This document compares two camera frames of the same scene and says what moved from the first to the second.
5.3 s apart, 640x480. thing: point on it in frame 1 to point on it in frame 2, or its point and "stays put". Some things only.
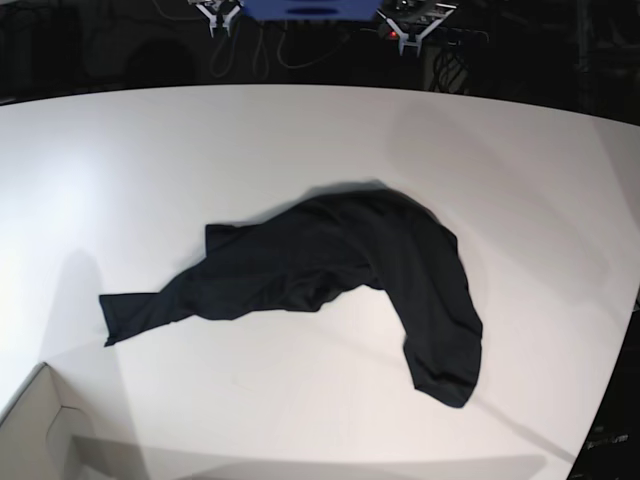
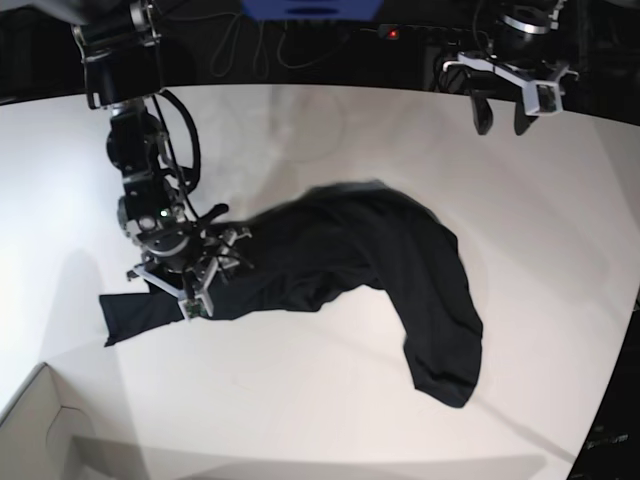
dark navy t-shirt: [315, 255] stays put
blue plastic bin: [310, 10] stays put
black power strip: [436, 34] stays put
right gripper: [413, 19] to [547, 80]
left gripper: [218, 12] to [184, 262]
